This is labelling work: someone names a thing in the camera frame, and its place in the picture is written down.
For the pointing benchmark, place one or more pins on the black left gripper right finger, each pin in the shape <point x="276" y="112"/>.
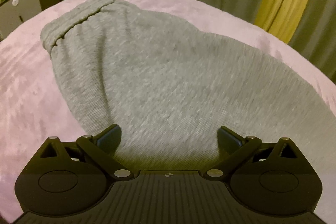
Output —
<point x="273" y="179"/>

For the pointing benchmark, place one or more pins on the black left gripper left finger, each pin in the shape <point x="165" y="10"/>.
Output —
<point x="65" y="178"/>

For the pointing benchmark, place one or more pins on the grey sweatpants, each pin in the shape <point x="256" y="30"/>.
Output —
<point x="170" y="86"/>

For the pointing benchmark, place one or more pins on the pink bed blanket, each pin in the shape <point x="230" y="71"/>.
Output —
<point x="33" y="109"/>

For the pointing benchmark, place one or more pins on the grey drawer cabinet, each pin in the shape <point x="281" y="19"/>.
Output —
<point x="16" y="12"/>

